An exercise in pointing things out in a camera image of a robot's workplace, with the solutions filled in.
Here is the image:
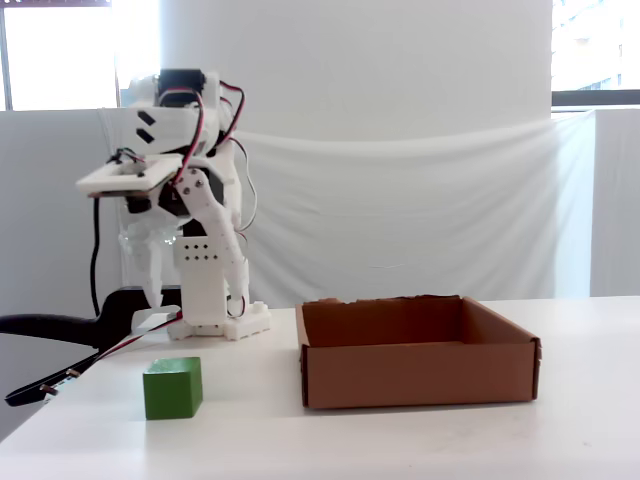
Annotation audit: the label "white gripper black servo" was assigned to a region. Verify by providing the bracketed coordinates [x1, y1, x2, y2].
[119, 155, 250, 316]

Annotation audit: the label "green cube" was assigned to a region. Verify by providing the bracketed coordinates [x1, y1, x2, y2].
[142, 356, 204, 420]

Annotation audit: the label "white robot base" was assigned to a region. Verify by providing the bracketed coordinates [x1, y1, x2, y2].
[167, 299, 273, 343]

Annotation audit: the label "brown cardboard box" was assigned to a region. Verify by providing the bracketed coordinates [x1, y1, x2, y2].
[294, 293, 544, 410]

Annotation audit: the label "black table clamp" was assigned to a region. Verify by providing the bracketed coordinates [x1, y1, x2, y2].
[0, 284, 182, 351]

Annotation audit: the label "white partition panel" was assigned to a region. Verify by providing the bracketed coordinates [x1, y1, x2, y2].
[589, 107, 640, 299]
[0, 109, 124, 321]

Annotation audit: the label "black circuit board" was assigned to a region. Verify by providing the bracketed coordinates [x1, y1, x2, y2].
[4, 364, 81, 407]

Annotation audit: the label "white backdrop cloth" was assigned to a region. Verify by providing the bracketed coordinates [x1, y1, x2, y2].
[97, 107, 599, 307]

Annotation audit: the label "white round column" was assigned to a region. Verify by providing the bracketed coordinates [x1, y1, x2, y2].
[159, 0, 554, 142]

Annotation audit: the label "black camera cable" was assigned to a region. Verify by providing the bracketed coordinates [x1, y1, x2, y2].
[89, 195, 107, 319]

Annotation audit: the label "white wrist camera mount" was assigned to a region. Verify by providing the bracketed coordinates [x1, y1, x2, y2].
[75, 154, 184, 200]

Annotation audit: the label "red black power cable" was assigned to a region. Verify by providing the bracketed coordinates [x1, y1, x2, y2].
[69, 307, 184, 376]

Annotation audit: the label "red white servo wires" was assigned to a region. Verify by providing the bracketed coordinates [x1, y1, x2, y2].
[169, 82, 259, 236]

